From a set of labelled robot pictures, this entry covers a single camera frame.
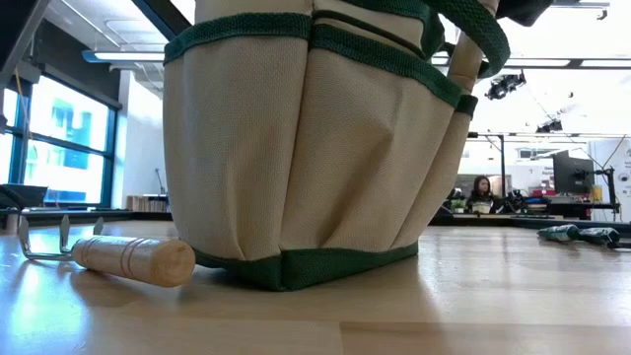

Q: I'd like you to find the dark green garden hand tool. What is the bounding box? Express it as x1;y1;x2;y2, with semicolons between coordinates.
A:
536;224;622;249

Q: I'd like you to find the beige green-trimmed gardening bag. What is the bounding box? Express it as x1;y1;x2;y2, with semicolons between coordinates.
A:
162;0;512;292

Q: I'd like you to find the long ceiling light strip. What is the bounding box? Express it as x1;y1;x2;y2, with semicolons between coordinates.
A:
431;56;631;70

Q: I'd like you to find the black computer monitor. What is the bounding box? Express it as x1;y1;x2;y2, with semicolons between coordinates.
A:
551;150;596;196

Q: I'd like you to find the person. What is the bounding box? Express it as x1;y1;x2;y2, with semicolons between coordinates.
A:
465;175;500;216

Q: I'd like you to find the short ceiling light fixture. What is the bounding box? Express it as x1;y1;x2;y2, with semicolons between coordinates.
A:
81;48;167;64

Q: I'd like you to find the low wooden shelf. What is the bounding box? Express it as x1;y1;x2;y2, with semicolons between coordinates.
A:
125;194;172;213

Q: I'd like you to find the blue-framed window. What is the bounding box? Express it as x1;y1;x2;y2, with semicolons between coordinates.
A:
0;73;120;208

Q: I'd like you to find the black angled equipment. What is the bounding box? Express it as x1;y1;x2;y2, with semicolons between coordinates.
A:
0;182;49;211

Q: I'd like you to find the black ceiling-mounted camera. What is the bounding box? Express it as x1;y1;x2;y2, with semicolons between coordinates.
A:
485;71;527;103

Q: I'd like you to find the black overhead rig frame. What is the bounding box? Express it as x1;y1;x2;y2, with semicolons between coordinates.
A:
465;130;631;198

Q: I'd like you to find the wooden-handled metal hand rake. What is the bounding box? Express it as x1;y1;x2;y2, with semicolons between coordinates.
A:
17;214;197;289

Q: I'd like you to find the hanging yellow cable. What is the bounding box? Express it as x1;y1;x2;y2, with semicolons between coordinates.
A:
13;66;34;127

